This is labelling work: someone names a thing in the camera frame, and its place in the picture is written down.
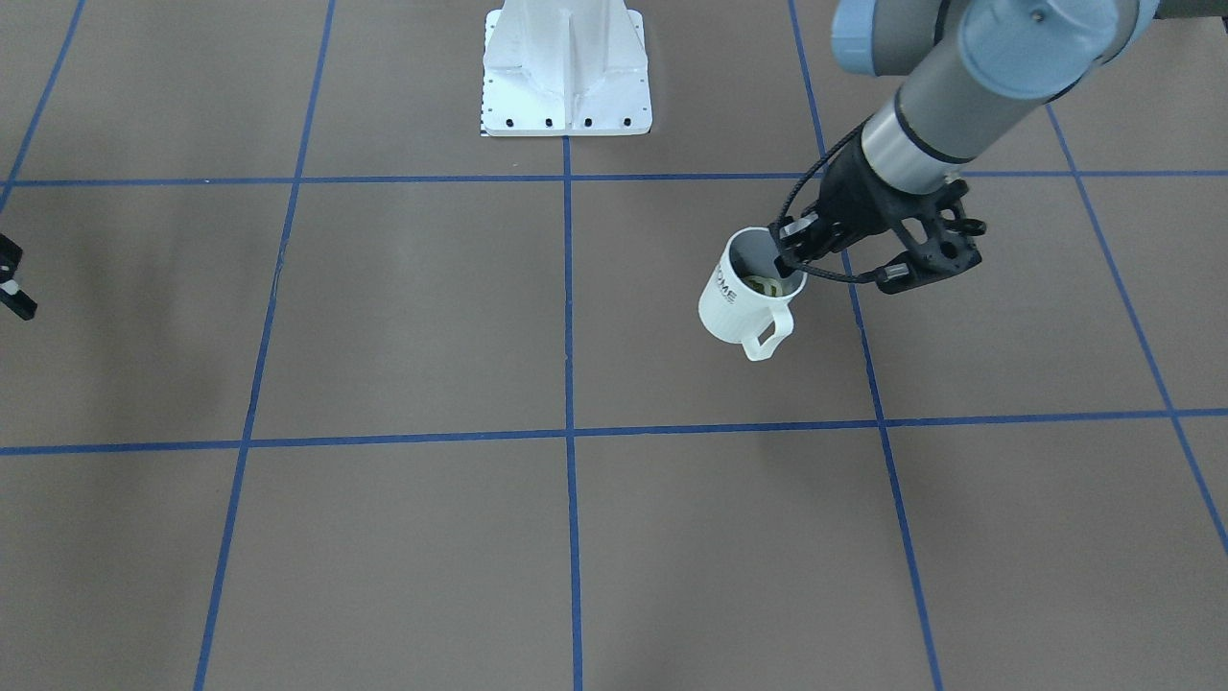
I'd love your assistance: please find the black braided camera cable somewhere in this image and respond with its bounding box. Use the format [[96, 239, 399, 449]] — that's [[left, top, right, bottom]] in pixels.
[[777, 122, 909, 285]]

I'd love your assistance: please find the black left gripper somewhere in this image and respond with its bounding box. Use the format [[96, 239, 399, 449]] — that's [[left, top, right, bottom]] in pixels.
[[771, 146, 912, 279]]

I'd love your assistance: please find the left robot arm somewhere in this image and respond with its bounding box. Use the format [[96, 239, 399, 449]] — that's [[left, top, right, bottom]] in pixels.
[[768, 1, 1160, 295]]

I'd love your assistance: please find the lemon slice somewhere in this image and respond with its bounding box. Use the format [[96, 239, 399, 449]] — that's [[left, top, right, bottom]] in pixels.
[[743, 275, 790, 298]]

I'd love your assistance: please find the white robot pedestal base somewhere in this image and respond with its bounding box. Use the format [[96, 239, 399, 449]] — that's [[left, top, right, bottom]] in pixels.
[[480, 1, 653, 137]]

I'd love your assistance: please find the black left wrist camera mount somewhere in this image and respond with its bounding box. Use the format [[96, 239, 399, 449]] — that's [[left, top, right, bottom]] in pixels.
[[874, 177, 989, 295]]

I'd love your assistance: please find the white ribbed mug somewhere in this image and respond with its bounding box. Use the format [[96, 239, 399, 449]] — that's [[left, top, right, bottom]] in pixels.
[[698, 227, 807, 362]]

